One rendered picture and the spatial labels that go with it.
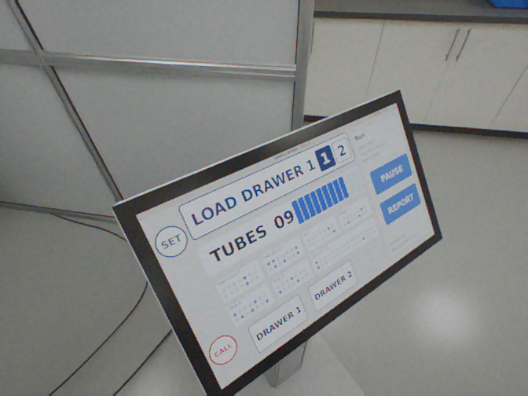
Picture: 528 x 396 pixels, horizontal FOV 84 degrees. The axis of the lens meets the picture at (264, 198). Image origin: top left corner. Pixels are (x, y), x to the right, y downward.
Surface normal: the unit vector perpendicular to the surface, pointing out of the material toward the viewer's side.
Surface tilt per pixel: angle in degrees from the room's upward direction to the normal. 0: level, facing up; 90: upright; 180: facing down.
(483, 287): 0
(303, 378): 3
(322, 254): 50
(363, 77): 90
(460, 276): 0
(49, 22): 90
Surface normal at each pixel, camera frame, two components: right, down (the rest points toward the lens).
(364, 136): 0.41, 0.02
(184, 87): -0.18, 0.72
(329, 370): 0.06, -0.73
